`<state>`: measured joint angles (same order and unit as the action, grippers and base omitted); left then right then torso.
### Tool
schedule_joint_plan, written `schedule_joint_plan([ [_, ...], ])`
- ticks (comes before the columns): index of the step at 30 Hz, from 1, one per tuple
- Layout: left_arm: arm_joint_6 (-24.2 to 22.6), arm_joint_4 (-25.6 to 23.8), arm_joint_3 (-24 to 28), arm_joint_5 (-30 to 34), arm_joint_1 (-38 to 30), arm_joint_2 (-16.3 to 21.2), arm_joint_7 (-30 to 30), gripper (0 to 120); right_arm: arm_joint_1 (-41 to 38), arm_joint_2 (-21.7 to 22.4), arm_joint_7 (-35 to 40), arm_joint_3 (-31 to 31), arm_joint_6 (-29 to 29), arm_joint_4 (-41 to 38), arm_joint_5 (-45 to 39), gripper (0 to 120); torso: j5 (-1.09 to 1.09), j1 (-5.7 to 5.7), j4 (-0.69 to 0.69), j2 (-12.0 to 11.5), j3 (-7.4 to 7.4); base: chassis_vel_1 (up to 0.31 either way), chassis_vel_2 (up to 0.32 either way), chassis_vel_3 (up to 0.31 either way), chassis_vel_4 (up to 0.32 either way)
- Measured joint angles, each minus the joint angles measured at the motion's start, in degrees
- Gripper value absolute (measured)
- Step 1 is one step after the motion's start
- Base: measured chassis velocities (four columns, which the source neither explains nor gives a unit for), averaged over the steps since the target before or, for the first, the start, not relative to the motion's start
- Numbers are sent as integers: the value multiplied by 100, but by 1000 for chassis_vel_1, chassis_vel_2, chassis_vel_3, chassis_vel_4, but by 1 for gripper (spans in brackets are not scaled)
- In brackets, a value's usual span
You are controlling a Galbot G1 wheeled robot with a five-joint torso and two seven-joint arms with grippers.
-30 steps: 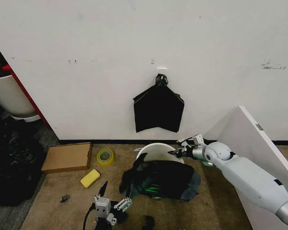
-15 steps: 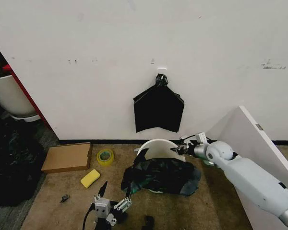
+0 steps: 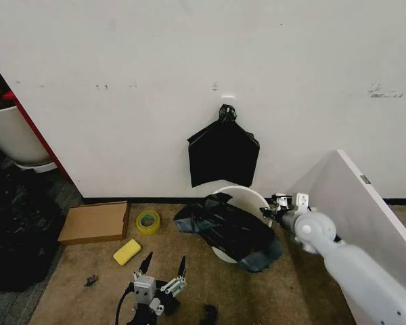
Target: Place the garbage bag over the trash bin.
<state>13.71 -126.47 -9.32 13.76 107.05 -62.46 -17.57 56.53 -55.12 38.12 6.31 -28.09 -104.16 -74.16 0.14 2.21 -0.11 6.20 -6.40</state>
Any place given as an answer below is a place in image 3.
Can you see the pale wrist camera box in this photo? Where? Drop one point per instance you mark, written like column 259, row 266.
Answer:
column 279, row 199
column 144, row 288

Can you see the black plastic sheet pile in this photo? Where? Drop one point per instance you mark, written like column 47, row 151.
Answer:
column 20, row 230

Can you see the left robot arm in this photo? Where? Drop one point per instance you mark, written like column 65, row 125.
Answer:
column 148, row 315

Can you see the white plant pot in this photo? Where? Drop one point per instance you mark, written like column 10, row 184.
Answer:
column 13, row 135

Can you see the small black plastic scrap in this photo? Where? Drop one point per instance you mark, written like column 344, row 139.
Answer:
column 91, row 281

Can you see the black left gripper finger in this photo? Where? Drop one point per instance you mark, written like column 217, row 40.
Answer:
column 147, row 264
column 181, row 268

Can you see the black garbage bag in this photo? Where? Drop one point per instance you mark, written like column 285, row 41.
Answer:
column 230, row 230

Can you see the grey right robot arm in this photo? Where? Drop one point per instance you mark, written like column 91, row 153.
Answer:
column 358, row 271

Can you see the yellow tape roll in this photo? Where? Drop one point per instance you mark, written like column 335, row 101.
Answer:
column 149, row 227

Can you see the flat brown cardboard box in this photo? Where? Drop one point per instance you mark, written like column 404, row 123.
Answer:
column 93, row 223

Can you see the white flat board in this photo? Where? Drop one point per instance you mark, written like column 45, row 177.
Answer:
column 341, row 193

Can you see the black knotted hanging bag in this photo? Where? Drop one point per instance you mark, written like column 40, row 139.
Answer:
column 223, row 155

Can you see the white pot saucer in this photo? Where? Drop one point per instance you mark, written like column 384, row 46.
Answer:
column 37, row 166

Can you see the white round trash bin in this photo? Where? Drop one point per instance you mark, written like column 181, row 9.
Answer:
column 248, row 199

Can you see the yellow sponge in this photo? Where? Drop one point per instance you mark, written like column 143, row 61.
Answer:
column 127, row 252

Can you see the black crumpled plastic scrap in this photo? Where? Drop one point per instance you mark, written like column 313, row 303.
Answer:
column 209, row 312

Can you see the white wall hook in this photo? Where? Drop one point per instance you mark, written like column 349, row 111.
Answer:
column 228, row 97

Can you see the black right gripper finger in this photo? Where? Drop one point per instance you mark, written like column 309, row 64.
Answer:
column 266, row 210
column 268, row 216

